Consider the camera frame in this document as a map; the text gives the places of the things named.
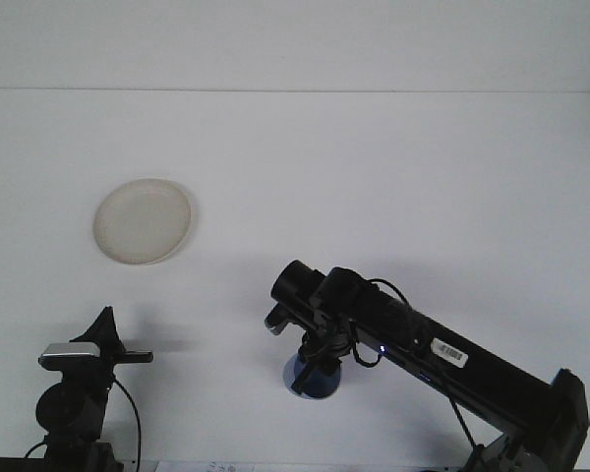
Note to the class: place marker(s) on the pale blue cup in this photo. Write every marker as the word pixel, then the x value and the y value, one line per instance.
pixel 324 386

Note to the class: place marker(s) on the pale round plate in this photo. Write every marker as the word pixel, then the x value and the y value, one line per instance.
pixel 142 223

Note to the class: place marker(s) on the dark base platform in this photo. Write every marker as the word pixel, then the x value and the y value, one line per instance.
pixel 0 466

